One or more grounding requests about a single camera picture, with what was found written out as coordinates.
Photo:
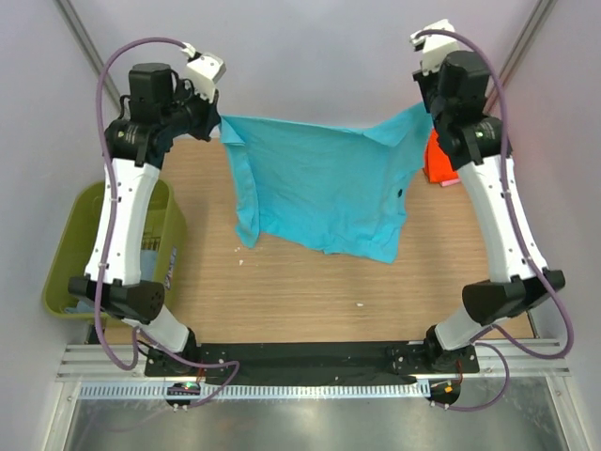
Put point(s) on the white slotted cable duct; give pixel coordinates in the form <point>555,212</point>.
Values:
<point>186,391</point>

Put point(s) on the olive green plastic bin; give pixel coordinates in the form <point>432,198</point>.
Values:
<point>165,232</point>

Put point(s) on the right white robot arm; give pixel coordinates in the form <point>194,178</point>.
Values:
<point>518,275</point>

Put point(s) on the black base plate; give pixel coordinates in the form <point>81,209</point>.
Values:
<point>314,364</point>

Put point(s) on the aluminium frame rail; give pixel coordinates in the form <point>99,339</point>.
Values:
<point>495,358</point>

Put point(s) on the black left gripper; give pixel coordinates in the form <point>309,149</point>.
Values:
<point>210,115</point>

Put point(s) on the right aluminium corner post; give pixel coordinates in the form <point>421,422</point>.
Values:
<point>525,39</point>

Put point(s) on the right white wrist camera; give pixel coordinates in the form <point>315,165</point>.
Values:
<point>434,48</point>

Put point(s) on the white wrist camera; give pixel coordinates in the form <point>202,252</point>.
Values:
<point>434,48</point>
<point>204,70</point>

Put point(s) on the white scraps left centre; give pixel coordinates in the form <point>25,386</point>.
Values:
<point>238,252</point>

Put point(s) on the left aluminium corner post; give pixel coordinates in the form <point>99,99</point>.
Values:
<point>81,36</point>

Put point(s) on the grey blue t shirt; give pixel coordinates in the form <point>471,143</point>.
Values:
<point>148,259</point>

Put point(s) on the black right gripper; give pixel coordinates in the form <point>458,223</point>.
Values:
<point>425,80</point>

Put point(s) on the aluminium corner post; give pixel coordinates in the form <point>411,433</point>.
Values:
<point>81,36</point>
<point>525,39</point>

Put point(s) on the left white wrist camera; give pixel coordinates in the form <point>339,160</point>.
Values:
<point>204,70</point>

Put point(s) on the teal t shirt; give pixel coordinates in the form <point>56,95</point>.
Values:
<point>331,189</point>

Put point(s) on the folded orange t shirt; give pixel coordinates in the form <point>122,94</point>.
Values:
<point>437,165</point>

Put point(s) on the folded pink t shirt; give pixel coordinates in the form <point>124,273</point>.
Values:
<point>450,182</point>

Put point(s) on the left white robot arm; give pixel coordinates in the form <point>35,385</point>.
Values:
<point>112,280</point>

